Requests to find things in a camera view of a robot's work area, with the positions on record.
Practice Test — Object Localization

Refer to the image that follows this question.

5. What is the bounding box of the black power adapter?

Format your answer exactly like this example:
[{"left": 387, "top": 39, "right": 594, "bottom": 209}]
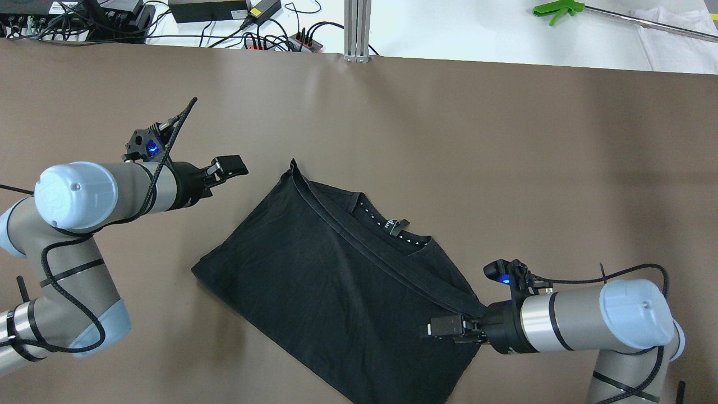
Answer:
[{"left": 167, "top": 1, "right": 252, "bottom": 24}]

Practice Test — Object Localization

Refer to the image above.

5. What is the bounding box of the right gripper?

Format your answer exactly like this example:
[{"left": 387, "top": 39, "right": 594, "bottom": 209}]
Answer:
[{"left": 421, "top": 302, "right": 528, "bottom": 355}]

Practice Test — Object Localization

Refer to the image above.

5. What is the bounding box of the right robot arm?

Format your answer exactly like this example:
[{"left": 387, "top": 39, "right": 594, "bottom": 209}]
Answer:
[{"left": 422, "top": 279, "right": 685, "bottom": 403}]

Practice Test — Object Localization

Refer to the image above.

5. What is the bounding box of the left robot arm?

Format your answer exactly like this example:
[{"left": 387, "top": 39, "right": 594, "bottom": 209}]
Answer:
[{"left": 2, "top": 154, "right": 248, "bottom": 374}]

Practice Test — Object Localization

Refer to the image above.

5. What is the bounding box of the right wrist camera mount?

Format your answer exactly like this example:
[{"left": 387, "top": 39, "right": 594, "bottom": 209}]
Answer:
[{"left": 483, "top": 259, "right": 554, "bottom": 296}]

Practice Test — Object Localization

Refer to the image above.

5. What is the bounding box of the red black power strip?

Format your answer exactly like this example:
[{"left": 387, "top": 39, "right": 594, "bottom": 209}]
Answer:
[{"left": 240, "top": 33, "right": 325, "bottom": 53}]

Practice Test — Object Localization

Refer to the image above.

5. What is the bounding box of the black printed t-shirt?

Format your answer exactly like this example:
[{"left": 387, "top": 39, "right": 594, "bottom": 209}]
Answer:
[{"left": 191, "top": 160, "right": 485, "bottom": 403}]

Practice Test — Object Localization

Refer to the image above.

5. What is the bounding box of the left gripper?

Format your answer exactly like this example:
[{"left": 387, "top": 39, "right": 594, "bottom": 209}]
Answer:
[{"left": 171, "top": 155, "right": 249, "bottom": 209}]

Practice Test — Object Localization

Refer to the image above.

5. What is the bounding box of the green handled grabber tool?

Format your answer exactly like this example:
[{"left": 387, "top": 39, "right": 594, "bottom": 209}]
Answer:
[{"left": 532, "top": 1, "right": 717, "bottom": 43}]

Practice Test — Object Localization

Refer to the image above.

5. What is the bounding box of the aluminium frame post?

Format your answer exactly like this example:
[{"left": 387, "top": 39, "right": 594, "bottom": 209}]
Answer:
[{"left": 343, "top": 0, "right": 371, "bottom": 63}]

